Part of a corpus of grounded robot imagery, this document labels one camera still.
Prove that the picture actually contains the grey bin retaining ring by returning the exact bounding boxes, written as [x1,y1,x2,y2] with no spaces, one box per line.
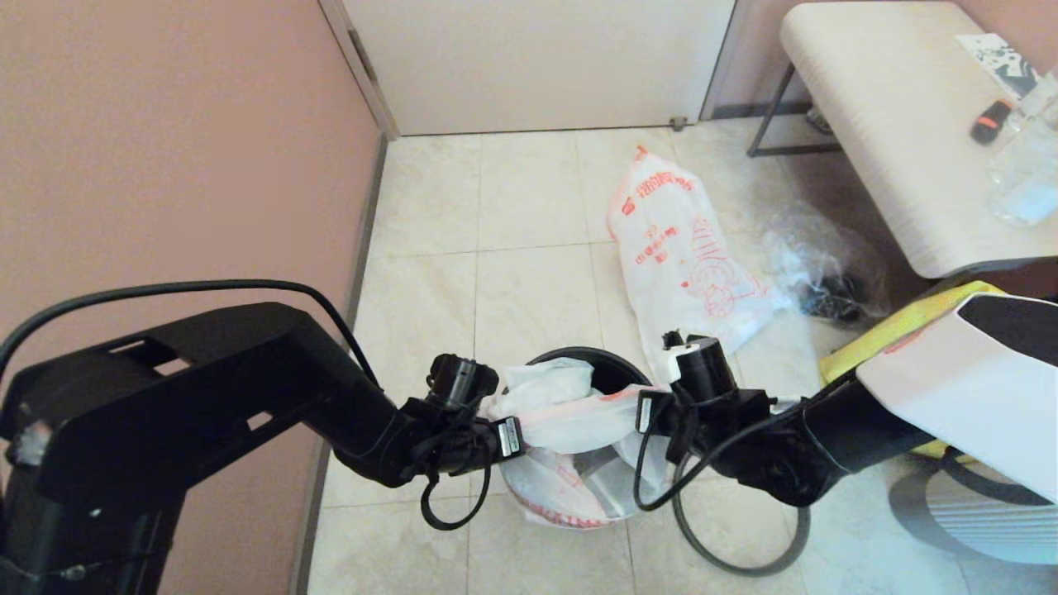
[671,455,813,578]

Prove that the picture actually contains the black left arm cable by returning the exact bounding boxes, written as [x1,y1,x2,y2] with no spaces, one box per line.
[0,279,383,389]

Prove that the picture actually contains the black white printed leaflet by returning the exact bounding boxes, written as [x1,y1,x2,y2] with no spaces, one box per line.
[955,33,1039,98]

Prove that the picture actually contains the yellow fabric bag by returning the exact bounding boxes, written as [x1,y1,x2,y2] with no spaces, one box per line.
[818,281,1007,461]

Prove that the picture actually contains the black round trash bin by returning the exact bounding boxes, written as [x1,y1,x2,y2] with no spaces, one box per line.
[525,347,655,395]

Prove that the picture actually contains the used white red liner bag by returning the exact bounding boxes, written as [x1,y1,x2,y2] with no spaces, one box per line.
[608,145,788,387]

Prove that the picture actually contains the white door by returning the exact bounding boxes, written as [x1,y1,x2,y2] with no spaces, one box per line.
[343,0,736,137]

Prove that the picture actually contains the beige table with metal legs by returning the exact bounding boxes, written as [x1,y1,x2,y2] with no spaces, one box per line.
[748,2,1058,279]

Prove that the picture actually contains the clear plastic bag dark contents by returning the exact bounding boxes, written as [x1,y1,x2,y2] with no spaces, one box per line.
[759,202,889,325]

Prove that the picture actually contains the clear bottle with blue tint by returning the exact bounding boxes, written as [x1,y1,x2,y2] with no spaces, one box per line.
[984,70,1058,230]

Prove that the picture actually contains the thin black left camera cable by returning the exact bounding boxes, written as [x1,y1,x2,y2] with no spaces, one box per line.
[419,461,495,532]

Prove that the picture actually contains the black orange small device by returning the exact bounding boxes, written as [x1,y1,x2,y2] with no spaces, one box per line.
[969,99,1013,147]

